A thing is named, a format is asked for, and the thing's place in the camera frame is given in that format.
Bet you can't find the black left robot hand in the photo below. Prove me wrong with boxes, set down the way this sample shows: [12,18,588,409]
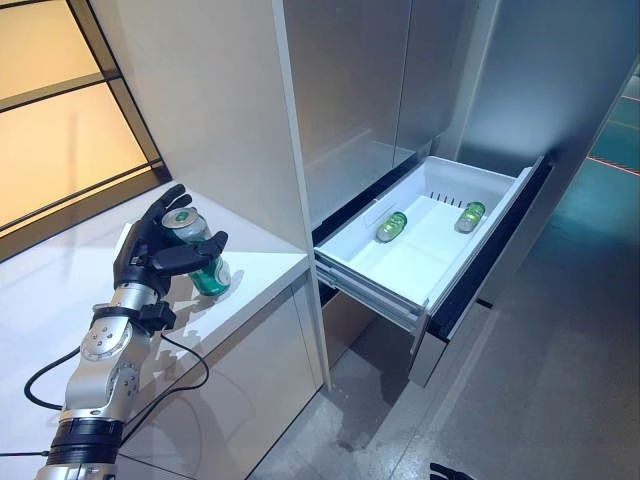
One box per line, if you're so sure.
[112,183,230,296]

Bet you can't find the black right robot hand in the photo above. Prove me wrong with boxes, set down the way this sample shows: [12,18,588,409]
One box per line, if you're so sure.
[429,462,469,480]

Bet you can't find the green beer can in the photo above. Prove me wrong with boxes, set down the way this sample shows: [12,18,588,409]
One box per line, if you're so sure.
[160,207,232,297]
[453,200,487,235]
[377,210,409,245]

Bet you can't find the fridge drawer with white bin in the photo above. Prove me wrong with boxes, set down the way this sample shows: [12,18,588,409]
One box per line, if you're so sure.
[312,154,555,347]

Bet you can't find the steel bottom fridge drawer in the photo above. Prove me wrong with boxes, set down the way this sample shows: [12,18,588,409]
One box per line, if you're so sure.
[408,294,484,390]

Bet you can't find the stainless steel fridge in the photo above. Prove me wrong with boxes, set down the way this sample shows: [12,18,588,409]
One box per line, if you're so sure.
[282,0,555,390]

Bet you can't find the white counter cabinet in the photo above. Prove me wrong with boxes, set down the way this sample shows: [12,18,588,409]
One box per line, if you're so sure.
[0,185,327,480]

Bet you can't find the dark framed glass partition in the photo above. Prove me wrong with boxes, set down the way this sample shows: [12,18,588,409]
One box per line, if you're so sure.
[0,0,175,264]

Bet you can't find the white tall divider panel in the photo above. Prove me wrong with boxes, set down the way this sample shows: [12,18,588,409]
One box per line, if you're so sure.
[272,0,335,392]

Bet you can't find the grey tall side panel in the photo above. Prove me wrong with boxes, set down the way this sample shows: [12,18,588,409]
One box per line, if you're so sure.
[439,0,640,307]

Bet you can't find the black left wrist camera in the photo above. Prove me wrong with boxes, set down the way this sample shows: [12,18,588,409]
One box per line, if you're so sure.
[137,300,178,332]

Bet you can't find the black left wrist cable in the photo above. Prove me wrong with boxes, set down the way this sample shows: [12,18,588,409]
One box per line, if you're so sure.
[23,327,211,454]

